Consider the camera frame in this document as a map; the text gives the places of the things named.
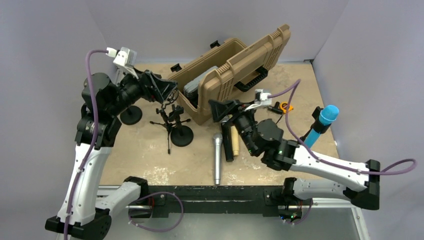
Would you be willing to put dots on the blue microphone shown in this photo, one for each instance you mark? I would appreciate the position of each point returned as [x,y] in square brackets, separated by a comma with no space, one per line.
[326,117]

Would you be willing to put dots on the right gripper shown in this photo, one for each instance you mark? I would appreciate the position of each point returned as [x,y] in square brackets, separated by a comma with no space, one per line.
[219,109]

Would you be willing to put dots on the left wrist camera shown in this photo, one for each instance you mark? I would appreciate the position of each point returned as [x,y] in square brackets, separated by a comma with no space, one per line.
[124,59]

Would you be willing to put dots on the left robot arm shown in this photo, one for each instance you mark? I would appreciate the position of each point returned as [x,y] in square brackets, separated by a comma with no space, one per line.
[82,216]

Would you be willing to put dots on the black tripod shock mount stand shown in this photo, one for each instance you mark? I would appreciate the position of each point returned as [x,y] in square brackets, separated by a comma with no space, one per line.
[164,111]

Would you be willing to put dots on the black microphone silver grille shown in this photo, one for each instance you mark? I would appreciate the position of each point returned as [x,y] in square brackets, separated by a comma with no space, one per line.
[227,139]

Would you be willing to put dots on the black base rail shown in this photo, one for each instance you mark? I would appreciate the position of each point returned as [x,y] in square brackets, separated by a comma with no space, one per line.
[264,200]

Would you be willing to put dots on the orange tape measure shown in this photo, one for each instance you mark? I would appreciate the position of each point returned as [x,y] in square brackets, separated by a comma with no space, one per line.
[284,107]

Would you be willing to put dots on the black silver adapter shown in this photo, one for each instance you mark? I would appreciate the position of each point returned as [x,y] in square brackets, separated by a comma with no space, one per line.
[276,108]

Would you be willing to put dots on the cream microphone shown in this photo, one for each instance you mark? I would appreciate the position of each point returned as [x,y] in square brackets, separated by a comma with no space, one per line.
[235,141]

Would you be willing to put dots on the grey foam insert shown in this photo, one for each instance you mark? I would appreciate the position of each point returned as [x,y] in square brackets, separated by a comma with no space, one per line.
[190,90]

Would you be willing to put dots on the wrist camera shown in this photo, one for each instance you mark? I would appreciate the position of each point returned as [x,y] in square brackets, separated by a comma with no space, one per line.
[124,59]
[261,97]

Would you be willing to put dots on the black round base stand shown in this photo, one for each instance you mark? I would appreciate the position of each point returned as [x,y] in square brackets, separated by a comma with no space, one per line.
[180,135]

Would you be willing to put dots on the tan hard case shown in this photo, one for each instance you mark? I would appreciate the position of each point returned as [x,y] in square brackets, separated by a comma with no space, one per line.
[230,69]

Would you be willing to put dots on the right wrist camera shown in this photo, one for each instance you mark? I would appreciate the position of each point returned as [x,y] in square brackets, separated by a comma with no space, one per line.
[261,97]

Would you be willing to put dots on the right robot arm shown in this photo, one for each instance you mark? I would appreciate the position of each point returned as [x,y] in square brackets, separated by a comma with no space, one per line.
[353,181]

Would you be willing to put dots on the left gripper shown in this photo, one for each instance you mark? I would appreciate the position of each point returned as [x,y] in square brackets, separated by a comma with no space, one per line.
[162,87]

